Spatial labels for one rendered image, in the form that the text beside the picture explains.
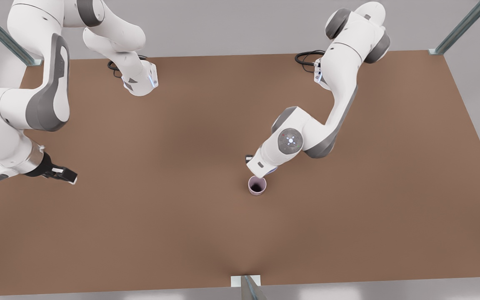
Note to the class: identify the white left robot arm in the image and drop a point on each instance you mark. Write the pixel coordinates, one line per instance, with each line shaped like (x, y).
(340, 100)

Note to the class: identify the silver frame post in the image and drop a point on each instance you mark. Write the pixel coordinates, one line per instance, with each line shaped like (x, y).
(2, 35)
(461, 27)
(248, 287)

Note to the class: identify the pink cup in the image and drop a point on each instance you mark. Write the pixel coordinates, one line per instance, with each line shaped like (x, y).
(257, 186)

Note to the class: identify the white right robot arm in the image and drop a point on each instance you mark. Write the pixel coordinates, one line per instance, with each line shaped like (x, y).
(48, 100)

